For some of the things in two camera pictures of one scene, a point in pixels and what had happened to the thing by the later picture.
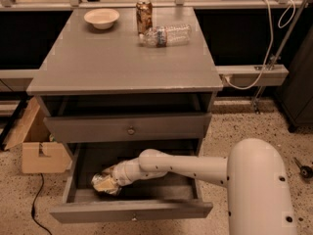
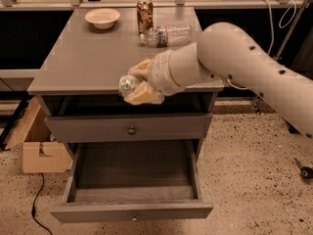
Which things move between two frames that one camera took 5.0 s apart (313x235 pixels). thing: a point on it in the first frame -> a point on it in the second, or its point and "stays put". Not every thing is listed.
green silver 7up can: (105, 183) -> (126, 84)
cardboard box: (40, 153) stays put
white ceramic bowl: (102, 19) stays put
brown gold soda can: (145, 17) stays put
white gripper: (117, 174) -> (159, 71)
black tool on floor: (306, 172) stays put
